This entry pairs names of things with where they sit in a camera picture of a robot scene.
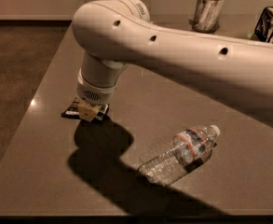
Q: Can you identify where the black wire basket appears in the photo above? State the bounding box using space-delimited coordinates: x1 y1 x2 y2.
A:
254 7 273 44

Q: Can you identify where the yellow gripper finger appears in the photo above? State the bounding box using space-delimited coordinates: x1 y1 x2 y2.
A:
78 101 101 122

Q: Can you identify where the black rxbar chocolate wrapper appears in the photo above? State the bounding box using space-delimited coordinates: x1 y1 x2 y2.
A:
61 98 109 122

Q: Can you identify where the mesh metal utensil cup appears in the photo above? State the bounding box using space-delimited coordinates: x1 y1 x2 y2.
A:
192 0 225 34

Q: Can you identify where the clear plastic water bottle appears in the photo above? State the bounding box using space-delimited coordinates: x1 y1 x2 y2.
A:
138 125 221 187

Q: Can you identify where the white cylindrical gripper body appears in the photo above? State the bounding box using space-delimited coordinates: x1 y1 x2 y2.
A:
76 70 117 105

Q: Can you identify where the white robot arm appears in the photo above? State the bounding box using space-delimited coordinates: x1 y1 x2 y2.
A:
72 0 273 125

